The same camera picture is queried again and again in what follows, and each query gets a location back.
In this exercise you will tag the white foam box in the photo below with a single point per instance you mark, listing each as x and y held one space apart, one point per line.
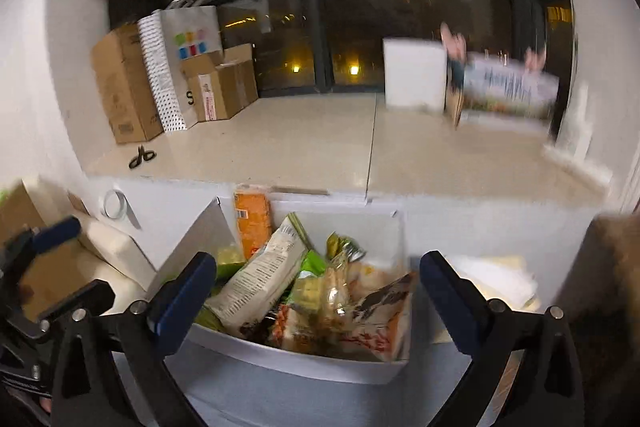
415 74

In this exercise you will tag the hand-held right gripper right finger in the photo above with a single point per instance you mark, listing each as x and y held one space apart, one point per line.
447 287

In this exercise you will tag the white tape roll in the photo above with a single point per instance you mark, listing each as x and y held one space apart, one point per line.
112 207

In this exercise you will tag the landscape printed box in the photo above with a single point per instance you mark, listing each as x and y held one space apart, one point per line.
505 89

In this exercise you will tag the pile of snack packets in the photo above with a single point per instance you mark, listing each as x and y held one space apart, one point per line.
260 277

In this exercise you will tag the orange snack box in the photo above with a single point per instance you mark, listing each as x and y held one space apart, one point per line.
252 222

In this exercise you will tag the white dotted paper bag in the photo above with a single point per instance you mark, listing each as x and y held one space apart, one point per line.
170 67

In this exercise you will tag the white cardboard box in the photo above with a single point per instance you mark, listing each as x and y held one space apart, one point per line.
300 364

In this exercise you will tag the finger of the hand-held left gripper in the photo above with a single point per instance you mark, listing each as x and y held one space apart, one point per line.
92 297
55 232

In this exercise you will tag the small white carton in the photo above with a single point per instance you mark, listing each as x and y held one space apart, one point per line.
120 252

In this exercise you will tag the open brown cardboard box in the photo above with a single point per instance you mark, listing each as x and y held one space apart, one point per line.
45 267

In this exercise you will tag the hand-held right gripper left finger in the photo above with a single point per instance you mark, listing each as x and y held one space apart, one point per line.
185 292

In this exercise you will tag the tall cardboard box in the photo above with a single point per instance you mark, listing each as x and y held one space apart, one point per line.
125 92

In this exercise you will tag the brown cabinet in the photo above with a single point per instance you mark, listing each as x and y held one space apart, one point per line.
610 307

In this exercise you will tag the white foam piece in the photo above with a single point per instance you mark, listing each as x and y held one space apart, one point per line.
580 142

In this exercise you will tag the black scissors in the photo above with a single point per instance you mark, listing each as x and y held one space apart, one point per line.
142 156

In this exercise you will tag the cardboard box with red label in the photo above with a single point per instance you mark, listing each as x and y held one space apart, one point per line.
225 87

